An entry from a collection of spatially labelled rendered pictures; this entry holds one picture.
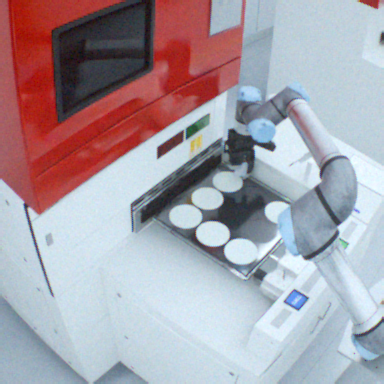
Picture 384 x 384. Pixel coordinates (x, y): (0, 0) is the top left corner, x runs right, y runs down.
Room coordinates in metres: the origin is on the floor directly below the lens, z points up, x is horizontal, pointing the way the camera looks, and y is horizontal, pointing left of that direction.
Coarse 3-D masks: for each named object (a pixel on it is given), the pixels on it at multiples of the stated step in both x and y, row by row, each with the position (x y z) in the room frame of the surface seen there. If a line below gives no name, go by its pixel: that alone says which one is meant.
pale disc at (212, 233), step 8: (208, 224) 1.07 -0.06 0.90; (216, 224) 1.07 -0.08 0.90; (200, 232) 1.03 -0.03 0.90; (208, 232) 1.03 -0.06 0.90; (216, 232) 1.03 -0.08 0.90; (224, 232) 1.04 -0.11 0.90; (200, 240) 1.00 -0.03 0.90; (208, 240) 1.00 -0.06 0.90; (216, 240) 1.00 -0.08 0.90; (224, 240) 1.00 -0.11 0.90
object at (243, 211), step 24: (192, 192) 1.20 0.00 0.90; (240, 192) 1.22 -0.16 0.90; (264, 192) 1.23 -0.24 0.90; (168, 216) 1.09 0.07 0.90; (216, 216) 1.10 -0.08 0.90; (240, 216) 1.11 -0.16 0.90; (264, 216) 1.11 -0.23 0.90; (192, 240) 1.00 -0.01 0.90; (264, 240) 1.01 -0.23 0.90; (240, 264) 0.91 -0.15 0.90
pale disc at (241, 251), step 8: (232, 240) 1.00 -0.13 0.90; (240, 240) 1.01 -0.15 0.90; (248, 240) 1.01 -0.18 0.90; (232, 248) 0.97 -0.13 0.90; (240, 248) 0.97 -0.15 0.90; (248, 248) 0.98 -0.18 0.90; (256, 248) 0.98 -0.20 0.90; (232, 256) 0.94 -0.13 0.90; (240, 256) 0.94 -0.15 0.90; (248, 256) 0.94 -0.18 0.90; (256, 256) 0.95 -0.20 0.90
